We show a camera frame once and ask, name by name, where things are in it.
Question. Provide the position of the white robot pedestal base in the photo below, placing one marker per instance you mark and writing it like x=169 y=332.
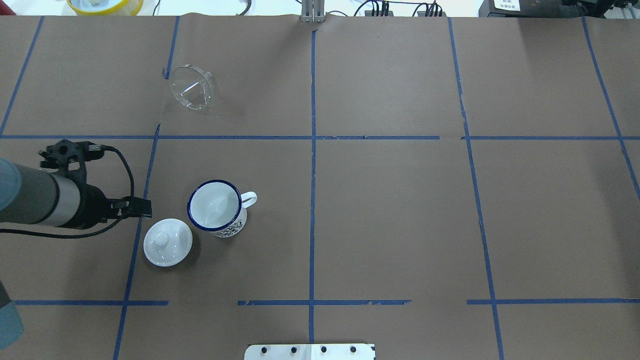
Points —
x=311 y=351

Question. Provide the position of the black box device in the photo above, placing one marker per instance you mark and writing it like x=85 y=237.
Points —
x=520 y=9

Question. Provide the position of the white mug lid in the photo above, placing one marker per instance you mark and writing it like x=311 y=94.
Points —
x=168 y=242

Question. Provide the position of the yellow tape roll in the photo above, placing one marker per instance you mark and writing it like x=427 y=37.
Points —
x=106 y=7

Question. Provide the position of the white enamel mug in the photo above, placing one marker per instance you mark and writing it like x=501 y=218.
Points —
x=217 y=207

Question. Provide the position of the clear plastic funnel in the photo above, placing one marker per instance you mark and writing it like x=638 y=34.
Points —
x=192 y=86

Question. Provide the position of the aluminium frame post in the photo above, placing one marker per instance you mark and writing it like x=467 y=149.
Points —
x=313 y=11

